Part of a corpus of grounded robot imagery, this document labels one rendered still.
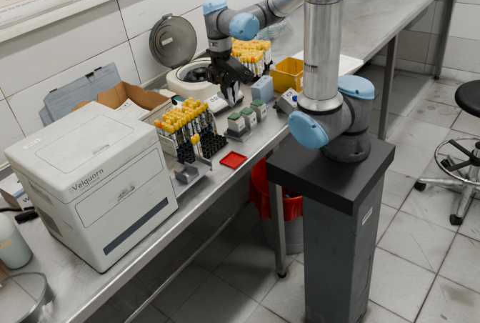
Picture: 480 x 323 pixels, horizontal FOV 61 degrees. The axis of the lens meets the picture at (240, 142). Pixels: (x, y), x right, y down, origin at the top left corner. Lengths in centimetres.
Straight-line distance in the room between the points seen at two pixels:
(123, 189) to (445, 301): 155
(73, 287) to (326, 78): 81
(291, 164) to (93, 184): 56
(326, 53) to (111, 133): 56
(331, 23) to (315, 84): 15
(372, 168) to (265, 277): 105
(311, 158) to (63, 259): 75
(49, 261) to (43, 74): 67
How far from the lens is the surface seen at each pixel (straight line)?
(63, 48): 161
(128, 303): 184
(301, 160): 123
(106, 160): 99
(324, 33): 94
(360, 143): 122
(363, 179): 119
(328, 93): 101
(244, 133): 146
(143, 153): 105
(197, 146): 134
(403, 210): 245
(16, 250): 124
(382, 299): 207
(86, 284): 115
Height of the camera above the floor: 172
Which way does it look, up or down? 36 degrees down
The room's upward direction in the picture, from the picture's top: 8 degrees counter-clockwise
